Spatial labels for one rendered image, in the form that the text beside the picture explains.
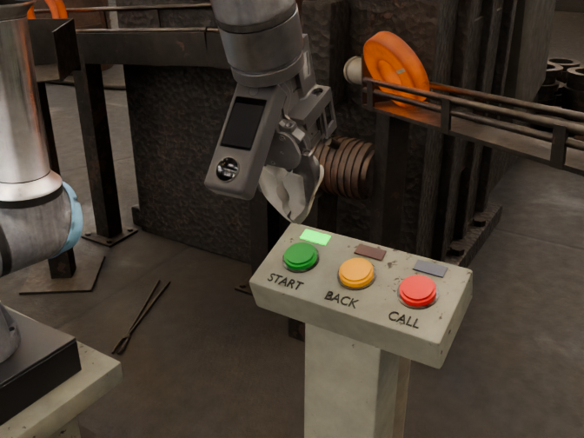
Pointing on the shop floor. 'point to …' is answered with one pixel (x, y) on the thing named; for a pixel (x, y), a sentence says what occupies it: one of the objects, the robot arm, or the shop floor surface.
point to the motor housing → (321, 218)
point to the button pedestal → (359, 329)
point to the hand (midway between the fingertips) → (292, 219)
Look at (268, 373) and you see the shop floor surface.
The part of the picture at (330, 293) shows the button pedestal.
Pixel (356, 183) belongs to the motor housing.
